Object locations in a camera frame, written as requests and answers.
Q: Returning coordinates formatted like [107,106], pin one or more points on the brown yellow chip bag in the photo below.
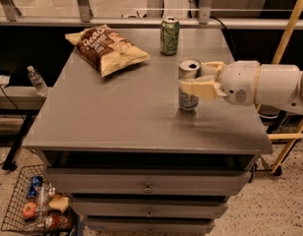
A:
[106,49]

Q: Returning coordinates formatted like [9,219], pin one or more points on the grey side bench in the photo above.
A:
[18,108]

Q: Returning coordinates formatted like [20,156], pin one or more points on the yellow sponge in basket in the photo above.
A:
[60,203]

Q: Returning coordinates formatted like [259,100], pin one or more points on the grey drawer cabinet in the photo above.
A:
[130,159]

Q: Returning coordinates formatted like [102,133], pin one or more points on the blue silver redbull can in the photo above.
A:
[189,68]

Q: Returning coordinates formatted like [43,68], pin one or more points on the black wire basket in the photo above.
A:
[13,220]

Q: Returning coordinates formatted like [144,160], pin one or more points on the blue can in basket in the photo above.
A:
[35,183]

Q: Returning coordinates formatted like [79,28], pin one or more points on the red apple in basket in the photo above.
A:
[29,210]

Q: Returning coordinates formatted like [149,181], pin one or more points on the clear bottle in basket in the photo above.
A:
[45,193]

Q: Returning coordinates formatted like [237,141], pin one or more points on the clear plastic water bottle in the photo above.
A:
[37,81]

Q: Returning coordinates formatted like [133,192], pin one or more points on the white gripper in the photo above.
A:
[238,82]

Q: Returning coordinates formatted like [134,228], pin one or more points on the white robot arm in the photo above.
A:
[279,86]

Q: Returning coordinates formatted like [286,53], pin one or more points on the green soda can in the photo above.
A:
[169,34]

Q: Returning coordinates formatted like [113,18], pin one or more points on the red packet in basket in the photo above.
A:
[59,221]

